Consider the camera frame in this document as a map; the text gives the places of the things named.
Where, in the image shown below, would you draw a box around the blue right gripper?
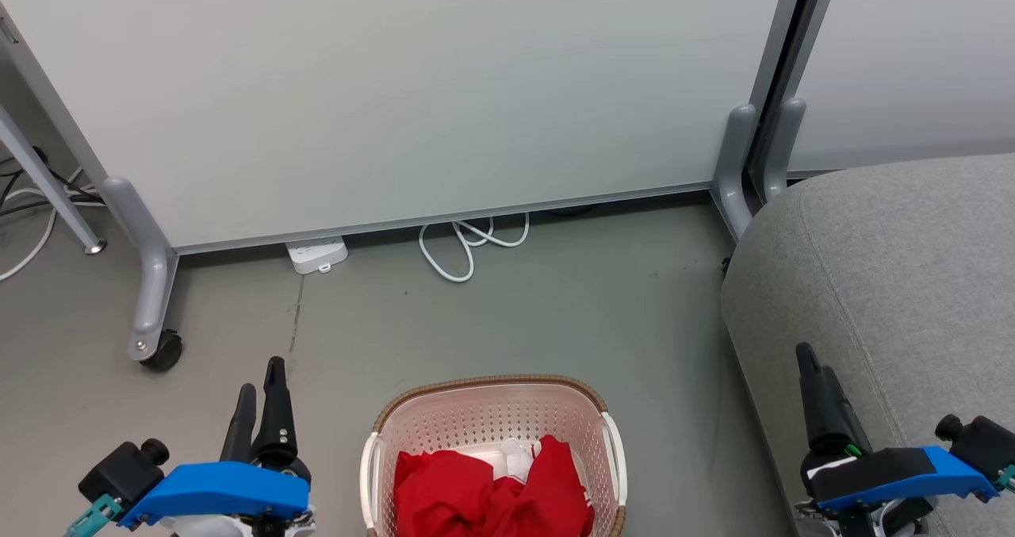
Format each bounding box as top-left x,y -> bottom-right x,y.
795,342 -> 1002,537

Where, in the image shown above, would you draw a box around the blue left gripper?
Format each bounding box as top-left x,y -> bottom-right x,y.
117,355 -> 316,537

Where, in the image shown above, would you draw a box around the red cloth garment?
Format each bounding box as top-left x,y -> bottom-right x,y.
393,435 -> 596,537

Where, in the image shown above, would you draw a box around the red and white garment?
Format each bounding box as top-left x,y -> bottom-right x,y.
499,437 -> 545,483

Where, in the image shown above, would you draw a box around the grey fabric sofa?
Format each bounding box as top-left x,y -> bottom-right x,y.
720,153 -> 1015,537

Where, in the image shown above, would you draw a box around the large black caster wheel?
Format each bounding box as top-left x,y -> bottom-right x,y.
140,329 -> 184,372

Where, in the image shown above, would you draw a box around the long grey partition foot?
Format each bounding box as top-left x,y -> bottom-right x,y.
101,175 -> 180,362

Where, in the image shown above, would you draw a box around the white power strip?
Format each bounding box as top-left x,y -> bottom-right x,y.
285,236 -> 350,275

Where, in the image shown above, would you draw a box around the white plastic laundry basket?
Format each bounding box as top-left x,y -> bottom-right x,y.
360,374 -> 628,537

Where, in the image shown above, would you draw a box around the short grey partition foot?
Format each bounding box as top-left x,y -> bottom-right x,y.
762,97 -> 808,203
710,104 -> 759,241

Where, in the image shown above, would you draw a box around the grey metal table leg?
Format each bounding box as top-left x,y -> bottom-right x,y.
0,105 -> 108,255

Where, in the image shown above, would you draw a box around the large white partition panel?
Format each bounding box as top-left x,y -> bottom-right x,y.
0,0 -> 811,254

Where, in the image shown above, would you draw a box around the narrow white partition panel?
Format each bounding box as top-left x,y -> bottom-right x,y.
785,0 -> 1015,179

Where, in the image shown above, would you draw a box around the white looped cable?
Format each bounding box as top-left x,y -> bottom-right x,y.
418,213 -> 530,284

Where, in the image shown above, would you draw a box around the long white floor cable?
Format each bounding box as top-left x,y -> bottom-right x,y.
0,167 -> 108,283

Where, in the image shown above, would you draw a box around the black floor cables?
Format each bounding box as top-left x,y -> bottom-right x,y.
0,147 -> 105,217

